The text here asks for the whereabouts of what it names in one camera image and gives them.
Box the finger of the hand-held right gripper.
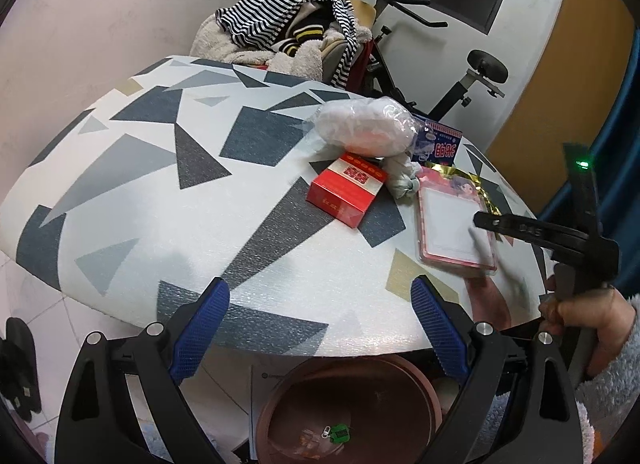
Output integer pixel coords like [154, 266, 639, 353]
[472, 212, 599, 251]

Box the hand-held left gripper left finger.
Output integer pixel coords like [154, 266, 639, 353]
[54, 276, 231, 464]

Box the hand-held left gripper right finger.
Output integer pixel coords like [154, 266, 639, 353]
[410, 275, 586, 464]

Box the gold foil packet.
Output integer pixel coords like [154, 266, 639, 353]
[420, 164, 504, 219]

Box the pink clear card packet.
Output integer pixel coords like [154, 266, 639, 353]
[416, 171, 500, 277]

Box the brown round bin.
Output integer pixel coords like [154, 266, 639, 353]
[255, 355, 444, 464]

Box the blue printed packet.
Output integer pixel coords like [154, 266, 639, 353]
[412, 116, 464, 165]

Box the grey knotted cloth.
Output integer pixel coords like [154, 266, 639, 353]
[385, 154, 427, 201]

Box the red cardboard box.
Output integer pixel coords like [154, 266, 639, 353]
[306, 154, 389, 229]

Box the white plastic bag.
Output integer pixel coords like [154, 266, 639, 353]
[302, 98, 422, 157]

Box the person's right forearm fuzzy sleeve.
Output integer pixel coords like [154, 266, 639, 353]
[575, 294, 640, 464]

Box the person's right hand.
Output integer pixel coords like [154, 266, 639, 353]
[539, 276, 637, 376]

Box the blue curtain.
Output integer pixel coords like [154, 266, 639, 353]
[540, 28, 640, 295]

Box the geometric patterned tablecloth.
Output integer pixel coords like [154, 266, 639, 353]
[0, 54, 556, 359]

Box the black slipper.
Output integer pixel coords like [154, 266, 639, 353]
[0, 316, 44, 415]

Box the black exercise bike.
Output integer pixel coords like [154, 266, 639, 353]
[349, 0, 511, 123]

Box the tan chair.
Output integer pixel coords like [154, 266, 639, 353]
[320, 0, 377, 85]

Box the cream fleece garment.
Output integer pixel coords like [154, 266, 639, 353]
[190, 14, 374, 83]

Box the black garment yellow stripe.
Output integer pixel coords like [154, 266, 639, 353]
[274, 24, 327, 58]

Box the pile of clothes on chair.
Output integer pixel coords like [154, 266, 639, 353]
[215, 0, 362, 90]

